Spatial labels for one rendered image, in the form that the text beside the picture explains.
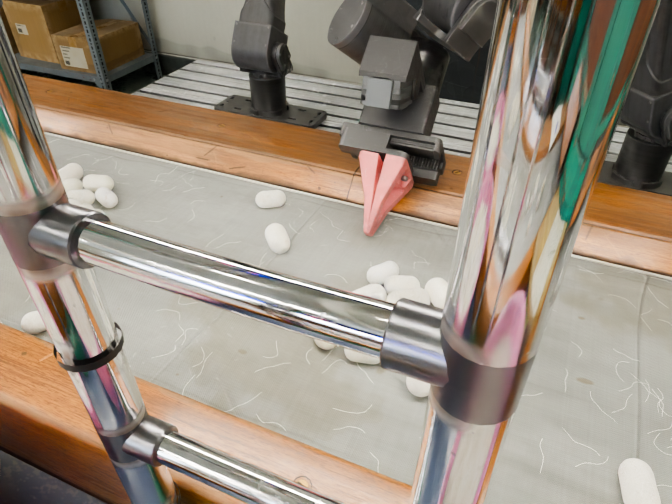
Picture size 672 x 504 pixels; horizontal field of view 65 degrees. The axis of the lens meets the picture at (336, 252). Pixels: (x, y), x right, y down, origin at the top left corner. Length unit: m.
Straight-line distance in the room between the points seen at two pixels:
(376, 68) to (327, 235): 0.18
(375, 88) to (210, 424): 0.29
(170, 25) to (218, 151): 2.53
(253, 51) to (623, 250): 0.61
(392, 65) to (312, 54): 2.29
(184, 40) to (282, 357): 2.82
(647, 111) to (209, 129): 0.55
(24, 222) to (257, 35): 0.74
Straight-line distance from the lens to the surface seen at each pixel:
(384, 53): 0.48
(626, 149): 0.84
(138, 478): 0.30
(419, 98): 0.53
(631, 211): 0.61
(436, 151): 0.51
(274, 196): 0.58
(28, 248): 0.20
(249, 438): 0.36
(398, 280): 0.47
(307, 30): 2.74
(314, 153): 0.64
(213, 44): 3.05
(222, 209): 0.60
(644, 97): 0.78
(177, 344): 0.45
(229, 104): 1.02
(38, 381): 0.43
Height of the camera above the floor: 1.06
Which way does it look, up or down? 38 degrees down
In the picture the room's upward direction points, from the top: straight up
